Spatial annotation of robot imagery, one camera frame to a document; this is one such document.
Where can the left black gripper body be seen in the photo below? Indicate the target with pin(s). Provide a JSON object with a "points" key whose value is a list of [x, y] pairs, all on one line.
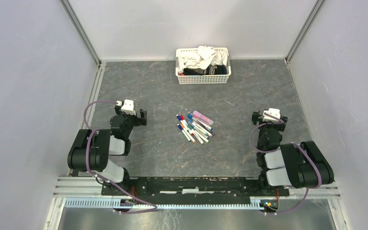
{"points": [[132, 120]]}

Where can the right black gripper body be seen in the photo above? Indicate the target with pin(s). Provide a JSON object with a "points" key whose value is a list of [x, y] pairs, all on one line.
{"points": [[257, 117]]}

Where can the thin purple pen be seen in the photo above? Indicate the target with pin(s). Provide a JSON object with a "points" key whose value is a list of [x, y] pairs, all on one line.
{"points": [[204, 125]]}

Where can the blue cap white marker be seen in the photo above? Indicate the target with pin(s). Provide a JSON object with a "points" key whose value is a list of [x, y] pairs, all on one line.
{"points": [[191, 118]]}

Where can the brown tip white marker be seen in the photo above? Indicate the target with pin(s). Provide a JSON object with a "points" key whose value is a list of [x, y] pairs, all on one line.
{"points": [[199, 128]]}

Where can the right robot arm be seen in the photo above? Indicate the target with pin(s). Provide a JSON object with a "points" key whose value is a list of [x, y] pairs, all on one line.
{"points": [[287, 165]]}

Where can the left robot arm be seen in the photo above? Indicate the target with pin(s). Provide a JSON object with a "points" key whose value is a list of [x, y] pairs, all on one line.
{"points": [[94, 148]]}

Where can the orange tip white marker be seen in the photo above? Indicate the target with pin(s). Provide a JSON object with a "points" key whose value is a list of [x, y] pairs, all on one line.
{"points": [[187, 135]]}

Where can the green cap white marker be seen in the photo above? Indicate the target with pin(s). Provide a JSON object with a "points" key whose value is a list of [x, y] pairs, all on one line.
{"points": [[198, 134]]}

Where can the black printed cloth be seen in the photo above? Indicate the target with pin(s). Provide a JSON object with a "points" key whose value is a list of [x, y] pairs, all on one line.
{"points": [[210, 70]]}

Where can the white plastic basket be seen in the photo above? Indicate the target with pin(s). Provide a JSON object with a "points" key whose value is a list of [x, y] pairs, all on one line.
{"points": [[203, 79]]}

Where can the white crumpled cloth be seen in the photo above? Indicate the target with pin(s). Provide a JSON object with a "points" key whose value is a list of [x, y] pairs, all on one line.
{"points": [[201, 57]]}

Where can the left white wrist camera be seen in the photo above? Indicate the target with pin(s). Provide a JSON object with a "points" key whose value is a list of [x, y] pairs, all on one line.
{"points": [[128, 107]]}

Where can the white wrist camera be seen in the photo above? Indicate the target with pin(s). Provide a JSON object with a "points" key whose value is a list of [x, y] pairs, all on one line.
{"points": [[272, 115], [128, 107]]}

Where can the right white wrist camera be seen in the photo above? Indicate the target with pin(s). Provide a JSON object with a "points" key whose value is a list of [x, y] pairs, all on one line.
{"points": [[272, 115]]}

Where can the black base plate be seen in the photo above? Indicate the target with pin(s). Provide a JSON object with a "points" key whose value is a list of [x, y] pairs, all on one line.
{"points": [[192, 190]]}

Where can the white cable duct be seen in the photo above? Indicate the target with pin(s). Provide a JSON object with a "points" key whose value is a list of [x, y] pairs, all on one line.
{"points": [[117, 203]]}

